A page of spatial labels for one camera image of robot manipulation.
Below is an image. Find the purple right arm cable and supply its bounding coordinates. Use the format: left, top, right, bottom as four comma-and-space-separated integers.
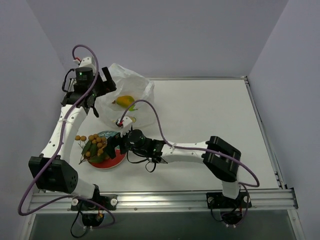
119, 99, 260, 223

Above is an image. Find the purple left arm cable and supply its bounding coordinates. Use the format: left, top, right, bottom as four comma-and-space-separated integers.
17, 44, 116, 230

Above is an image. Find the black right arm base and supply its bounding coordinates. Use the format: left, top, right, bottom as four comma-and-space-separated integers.
206, 191, 252, 229

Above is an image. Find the fake longan bunch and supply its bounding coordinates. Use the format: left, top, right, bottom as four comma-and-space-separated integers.
74, 134, 110, 164

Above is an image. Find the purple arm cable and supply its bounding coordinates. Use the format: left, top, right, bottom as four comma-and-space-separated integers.
17, 44, 116, 230
119, 99, 260, 223

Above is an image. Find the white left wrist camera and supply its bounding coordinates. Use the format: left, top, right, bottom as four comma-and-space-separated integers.
73, 56, 97, 72

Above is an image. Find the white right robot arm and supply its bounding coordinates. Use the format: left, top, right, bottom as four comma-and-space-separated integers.
103, 129, 242, 207

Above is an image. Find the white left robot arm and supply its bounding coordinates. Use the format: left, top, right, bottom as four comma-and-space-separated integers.
28, 67, 117, 210

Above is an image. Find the white plastic bag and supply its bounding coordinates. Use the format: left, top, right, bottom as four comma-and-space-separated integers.
95, 63, 156, 129

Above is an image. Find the aluminium front rail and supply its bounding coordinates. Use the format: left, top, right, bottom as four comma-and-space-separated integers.
27, 189, 299, 214

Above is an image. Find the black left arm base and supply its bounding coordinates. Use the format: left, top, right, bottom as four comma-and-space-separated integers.
70, 194, 118, 229

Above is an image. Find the red and teal plate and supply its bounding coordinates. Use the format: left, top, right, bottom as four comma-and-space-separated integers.
89, 130, 126, 170

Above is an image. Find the green fake starfruit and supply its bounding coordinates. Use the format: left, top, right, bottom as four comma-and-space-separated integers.
128, 102, 137, 112

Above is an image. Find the yellow fake mango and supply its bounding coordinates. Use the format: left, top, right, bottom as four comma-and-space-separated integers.
115, 95, 135, 108

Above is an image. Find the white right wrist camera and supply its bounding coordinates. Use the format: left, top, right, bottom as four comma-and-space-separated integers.
115, 116, 133, 137

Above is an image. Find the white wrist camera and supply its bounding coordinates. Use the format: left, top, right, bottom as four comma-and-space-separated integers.
73, 56, 97, 72
115, 116, 133, 137

